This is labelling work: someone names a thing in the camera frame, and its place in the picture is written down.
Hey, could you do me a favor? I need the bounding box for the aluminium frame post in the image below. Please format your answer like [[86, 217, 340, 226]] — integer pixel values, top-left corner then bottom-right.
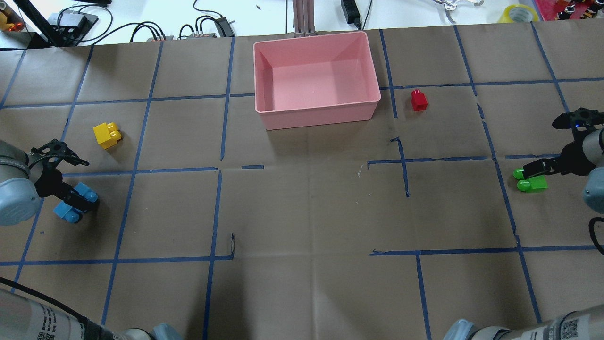
[[293, 0, 316, 37]]

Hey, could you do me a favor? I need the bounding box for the green toy block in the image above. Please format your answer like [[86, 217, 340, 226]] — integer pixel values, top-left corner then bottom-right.
[[512, 168, 549, 193]]

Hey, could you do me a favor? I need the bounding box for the black power adapter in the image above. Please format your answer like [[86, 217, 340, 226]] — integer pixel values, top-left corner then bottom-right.
[[340, 0, 361, 28]]

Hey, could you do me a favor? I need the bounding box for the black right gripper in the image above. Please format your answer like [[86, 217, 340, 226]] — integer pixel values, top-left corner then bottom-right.
[[522, 108, 604, 179]]

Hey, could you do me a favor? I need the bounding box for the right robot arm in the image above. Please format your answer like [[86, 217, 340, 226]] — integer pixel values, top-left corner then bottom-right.
[[514, 108, 604, 213]]

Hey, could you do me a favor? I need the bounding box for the pink plastic box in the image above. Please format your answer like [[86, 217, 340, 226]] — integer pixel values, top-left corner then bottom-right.
[[253, 31, 381, 131]]

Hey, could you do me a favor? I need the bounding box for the yellow toy block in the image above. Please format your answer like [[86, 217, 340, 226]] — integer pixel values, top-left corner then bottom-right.
[[93, 122, 123, 149]]

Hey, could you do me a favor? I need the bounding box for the blue toy block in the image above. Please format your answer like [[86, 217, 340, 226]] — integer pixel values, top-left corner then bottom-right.
[[52, 182, 100, 224]]

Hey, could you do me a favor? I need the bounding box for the yellow tape roll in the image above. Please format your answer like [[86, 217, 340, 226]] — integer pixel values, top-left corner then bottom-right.
[[497, 4, 539, 24]]

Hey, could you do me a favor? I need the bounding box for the red toy block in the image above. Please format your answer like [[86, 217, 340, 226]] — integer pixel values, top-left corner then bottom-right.
[[411, 89, 428, 112]]

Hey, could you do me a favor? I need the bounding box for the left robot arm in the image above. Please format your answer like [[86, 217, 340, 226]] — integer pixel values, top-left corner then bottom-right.
[[0, 139, 100, 226]]

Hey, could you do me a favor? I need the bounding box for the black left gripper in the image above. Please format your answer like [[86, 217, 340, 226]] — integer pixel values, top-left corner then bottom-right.
[[28, 139, 99, 213]]

